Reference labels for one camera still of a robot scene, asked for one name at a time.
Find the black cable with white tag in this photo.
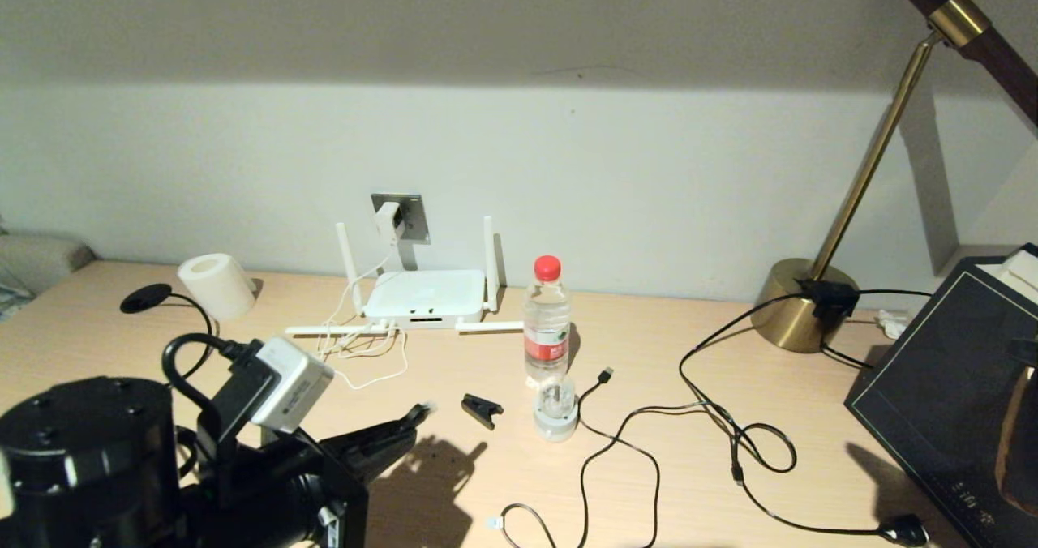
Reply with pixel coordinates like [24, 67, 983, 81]
[487, 502, 560, 548]

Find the white toilet paper roll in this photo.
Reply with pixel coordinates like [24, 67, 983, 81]
[177, 253, 257, 323]

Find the brass desk lamp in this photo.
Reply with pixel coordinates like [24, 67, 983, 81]
[750, 0, 1038, 354]

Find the patterned fabric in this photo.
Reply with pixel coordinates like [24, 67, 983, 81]
[0, 285, 35, 322]

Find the black block on lamp base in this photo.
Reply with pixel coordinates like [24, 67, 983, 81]
[799, 279, 860, 322]

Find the black lamp power cord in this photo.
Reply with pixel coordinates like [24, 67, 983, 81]
[680, 289, 933, 547]

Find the small white clear-dome humidifier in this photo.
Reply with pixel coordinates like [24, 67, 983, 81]
[533, 372, 580, 442]

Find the clear water bottle red cap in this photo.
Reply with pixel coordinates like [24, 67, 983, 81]
[523, 255, 573, 388]

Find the grey cushion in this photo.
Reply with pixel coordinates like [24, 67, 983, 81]
[0, 234, 97, 293]

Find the white wifi router with antennas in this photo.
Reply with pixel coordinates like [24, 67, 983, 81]
[285, 216, 526, 338]

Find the white box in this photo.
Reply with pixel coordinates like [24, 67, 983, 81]
[977, 250, 1038, 310]

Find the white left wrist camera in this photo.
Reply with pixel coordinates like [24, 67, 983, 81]
[250, 337, 335, 435]

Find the black left camera bracket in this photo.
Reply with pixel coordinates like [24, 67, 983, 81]
[197, 362, 281, 472]

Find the small black plastic clip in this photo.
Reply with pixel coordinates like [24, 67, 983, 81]
[461, 392, 505, 430]

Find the grey wall power socket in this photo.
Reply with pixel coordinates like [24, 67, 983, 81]
[371, 194, 431, 245]

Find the black USB cable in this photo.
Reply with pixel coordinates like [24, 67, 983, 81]
[577, 367, 797, 548]

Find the white power adapter with cord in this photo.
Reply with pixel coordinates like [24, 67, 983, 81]
[315, 202, 410, 392]

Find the dark blue gift bag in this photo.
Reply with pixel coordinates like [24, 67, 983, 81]
[843, 244, 1038, 548]

